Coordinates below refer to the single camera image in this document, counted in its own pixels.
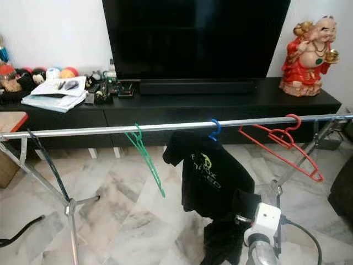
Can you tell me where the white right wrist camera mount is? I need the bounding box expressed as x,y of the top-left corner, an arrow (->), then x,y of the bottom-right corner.
243,202 -> 282,247

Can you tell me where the black TV console cabinet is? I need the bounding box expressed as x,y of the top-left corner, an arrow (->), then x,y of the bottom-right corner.
0,77 -> 342,151

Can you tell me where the black flat screen television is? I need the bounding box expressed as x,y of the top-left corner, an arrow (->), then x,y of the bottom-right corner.
101,0 -> 292,82

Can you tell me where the jar with red lid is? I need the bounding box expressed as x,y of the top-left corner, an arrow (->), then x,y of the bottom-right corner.
0,64 -> 22,92

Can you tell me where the black remote control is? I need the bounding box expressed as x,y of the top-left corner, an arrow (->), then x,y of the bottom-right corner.
87,81 -> 100,96

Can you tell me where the navy blue garment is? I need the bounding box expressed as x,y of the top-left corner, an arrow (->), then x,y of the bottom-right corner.
201,189 -> 261,265

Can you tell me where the white and blue plush ball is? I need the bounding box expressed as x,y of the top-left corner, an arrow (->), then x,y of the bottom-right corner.
46,67 -> 61,81

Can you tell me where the brown cardboard box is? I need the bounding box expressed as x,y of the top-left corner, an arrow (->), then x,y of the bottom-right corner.
0,148 -> 22,189

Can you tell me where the red plastic hanger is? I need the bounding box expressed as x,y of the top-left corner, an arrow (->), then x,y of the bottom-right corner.
238,113 -> 325,183

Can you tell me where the green plastic hanger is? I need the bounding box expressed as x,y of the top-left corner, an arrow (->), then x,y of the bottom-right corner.
124,122 -> 167,199

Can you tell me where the blue and gold trophy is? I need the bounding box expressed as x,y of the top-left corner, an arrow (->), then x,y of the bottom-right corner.
0,34 -> 10,62

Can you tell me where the blue plastic hanger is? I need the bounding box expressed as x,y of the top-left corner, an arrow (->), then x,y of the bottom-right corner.
208,118 -> 223,142

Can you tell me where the stack of white papers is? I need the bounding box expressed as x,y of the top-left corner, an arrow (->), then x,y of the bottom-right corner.
20,75 -> 88,114

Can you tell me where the thin black hanger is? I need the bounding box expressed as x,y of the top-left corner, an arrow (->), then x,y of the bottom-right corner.
27,129 -> 73,203

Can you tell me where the black soundbar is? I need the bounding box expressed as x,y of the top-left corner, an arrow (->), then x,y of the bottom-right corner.
137,79 -> 258,96

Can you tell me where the black t-shirt with logo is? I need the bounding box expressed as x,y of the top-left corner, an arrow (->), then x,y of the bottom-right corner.
162,129 -> 262,222

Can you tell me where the small black box device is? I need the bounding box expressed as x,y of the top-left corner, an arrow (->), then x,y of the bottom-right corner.
117,86 -> 135,99

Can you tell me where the orange yellow plush ball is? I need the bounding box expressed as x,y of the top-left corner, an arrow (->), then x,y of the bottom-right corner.
61,66 -> 78,80

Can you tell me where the red laughing Buddha statue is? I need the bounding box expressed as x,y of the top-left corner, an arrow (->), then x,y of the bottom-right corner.
279,15 -> 340,98

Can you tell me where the small clear bottle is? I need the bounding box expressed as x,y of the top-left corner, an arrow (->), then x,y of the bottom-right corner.
105,59 -> 116,82

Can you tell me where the marble pattern folding table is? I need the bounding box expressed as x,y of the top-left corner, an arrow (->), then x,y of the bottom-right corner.
0,111 -> 46,248

